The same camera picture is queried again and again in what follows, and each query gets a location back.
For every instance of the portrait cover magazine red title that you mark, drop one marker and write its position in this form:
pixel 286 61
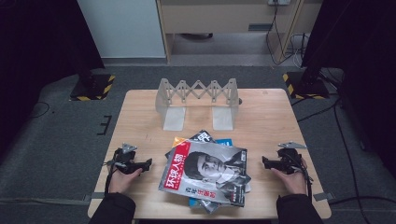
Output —
pixel 205 174

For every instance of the expandable grey metal book rack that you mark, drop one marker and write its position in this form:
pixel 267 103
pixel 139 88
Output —
pixel 174 118

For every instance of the grey tape piece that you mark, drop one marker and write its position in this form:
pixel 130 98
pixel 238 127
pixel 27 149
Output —
pixel 95 196
pixel 323 196

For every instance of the white cabinet panel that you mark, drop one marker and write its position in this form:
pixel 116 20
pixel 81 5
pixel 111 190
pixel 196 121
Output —
pixel 124 28

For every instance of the person's left hand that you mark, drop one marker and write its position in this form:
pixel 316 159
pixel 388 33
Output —
pixel 121 183

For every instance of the hazard-striped black stand base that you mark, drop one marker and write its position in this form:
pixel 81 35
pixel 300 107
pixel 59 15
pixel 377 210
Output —
pixel 306 88
pixel 93 87

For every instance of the light wooden desk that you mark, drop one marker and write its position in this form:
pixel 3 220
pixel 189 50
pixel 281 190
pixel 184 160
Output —
pixel 218 18

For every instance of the person's right hand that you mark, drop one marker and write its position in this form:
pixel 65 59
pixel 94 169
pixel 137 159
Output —
pixel 292 183

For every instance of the white power strip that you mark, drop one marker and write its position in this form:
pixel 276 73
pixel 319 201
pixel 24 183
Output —
pixel 278 2

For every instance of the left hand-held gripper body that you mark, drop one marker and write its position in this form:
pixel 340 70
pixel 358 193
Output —
pixel 126 161

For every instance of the dark cover magazine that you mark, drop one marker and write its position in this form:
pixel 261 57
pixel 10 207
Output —
pixel 202 137

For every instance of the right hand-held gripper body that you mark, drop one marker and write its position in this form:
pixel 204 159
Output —
pixel 288 158

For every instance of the orange-cornered magazine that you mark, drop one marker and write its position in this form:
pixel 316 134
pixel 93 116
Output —
pixel 179 141

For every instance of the black curtain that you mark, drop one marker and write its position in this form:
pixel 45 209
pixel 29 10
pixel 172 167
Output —
pixel 367 62
pixel 37 46

